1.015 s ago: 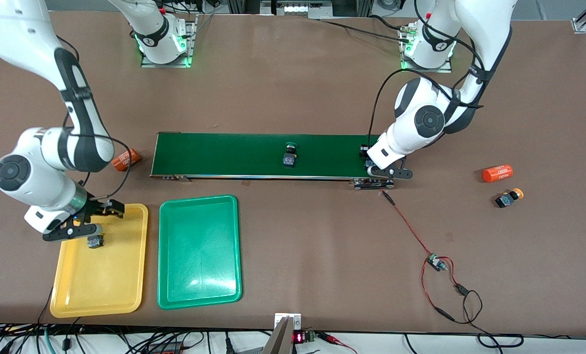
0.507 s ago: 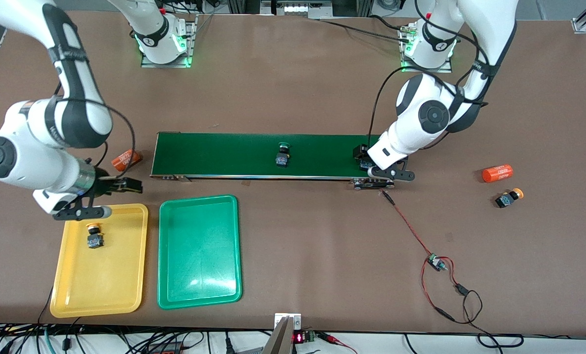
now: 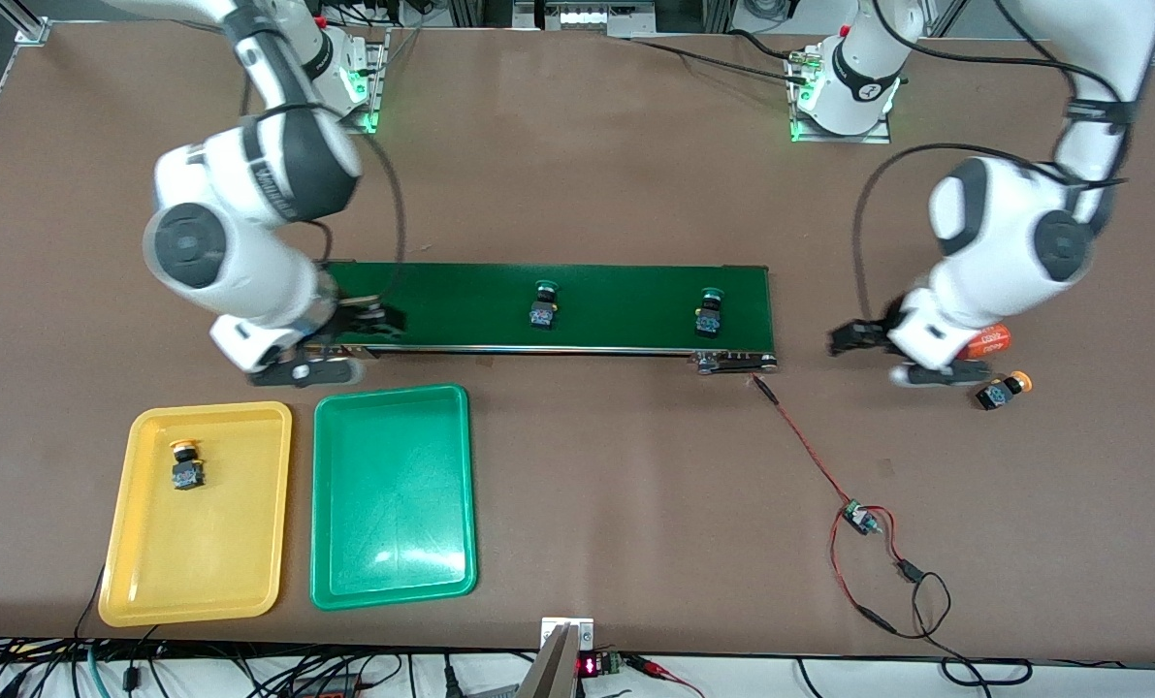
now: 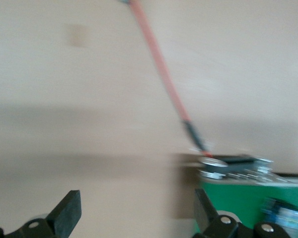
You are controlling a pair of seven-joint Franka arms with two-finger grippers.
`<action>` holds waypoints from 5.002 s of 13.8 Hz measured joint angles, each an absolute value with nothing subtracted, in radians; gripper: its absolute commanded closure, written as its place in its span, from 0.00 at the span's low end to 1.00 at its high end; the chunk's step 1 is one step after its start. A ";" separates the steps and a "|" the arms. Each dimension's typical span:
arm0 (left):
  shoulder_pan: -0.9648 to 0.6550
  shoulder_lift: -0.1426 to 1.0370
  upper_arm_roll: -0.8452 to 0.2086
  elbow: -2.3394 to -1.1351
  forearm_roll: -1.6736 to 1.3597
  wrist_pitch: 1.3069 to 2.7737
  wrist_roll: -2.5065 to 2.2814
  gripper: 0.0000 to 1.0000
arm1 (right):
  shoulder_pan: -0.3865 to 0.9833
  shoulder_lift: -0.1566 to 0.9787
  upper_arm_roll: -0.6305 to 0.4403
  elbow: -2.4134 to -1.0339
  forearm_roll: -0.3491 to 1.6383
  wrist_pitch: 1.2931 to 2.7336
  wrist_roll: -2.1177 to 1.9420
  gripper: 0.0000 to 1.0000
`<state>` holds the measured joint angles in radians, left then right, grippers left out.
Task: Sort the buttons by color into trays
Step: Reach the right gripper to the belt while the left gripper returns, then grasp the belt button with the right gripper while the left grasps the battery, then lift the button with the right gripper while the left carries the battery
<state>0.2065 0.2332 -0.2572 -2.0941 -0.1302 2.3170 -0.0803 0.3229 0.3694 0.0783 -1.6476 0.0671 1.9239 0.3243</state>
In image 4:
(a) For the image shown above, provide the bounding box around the red black twisted wire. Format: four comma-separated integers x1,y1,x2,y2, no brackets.
118,0,214,159

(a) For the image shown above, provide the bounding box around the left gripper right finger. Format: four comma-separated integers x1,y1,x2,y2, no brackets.
193,188,293,238

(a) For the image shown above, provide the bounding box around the green conveyor belt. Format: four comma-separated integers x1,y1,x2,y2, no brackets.
188,153,298,238

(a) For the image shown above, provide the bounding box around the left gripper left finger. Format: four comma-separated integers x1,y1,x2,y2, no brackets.
0,189,82,238

